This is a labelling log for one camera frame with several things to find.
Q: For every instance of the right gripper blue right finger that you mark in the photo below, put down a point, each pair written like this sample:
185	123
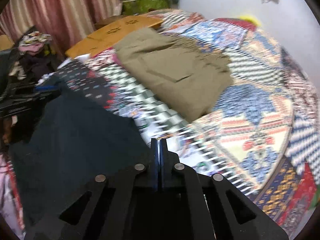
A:
167	160

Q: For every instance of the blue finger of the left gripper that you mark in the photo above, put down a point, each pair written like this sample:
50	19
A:
46	88

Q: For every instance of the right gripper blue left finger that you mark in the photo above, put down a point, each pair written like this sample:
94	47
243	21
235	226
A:
154	163

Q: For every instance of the dark navy pants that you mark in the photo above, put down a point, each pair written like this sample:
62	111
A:
75	139

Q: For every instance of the clothes pile on floor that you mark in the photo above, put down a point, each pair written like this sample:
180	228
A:
34	57

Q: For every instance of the khaki folded pants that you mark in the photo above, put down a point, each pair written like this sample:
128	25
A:
188	80

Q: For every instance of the pink striped curtain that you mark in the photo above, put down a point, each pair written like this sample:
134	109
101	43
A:
67	21

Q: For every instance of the orange cardboard box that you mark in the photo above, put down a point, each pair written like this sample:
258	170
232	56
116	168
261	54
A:
109	35

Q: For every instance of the colourful patchwork bed quilt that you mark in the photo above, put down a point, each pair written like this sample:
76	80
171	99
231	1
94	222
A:
262	133

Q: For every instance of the green storage bag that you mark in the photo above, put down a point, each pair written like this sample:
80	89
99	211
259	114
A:
133	7

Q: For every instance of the yellow curved headboard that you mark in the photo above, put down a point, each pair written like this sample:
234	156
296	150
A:
251	19

